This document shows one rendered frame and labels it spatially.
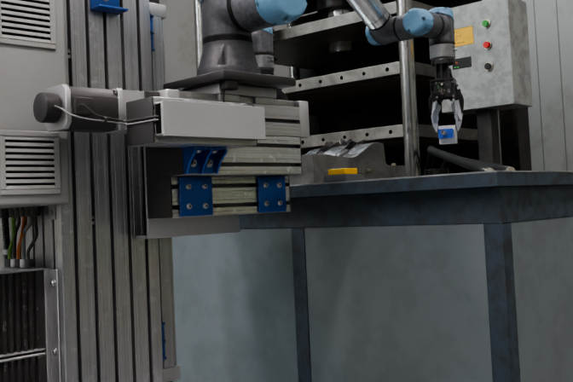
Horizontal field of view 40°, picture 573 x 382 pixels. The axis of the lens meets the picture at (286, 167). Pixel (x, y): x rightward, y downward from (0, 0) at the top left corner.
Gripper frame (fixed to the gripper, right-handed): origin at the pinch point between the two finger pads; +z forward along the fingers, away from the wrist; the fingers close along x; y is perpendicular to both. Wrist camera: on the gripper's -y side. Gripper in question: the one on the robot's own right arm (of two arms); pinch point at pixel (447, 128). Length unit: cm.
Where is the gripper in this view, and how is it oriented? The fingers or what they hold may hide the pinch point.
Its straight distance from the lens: 240.6
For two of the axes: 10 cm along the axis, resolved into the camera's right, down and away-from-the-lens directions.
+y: -3.2, -0.4, -9.5
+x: 9.5, -0.6, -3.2
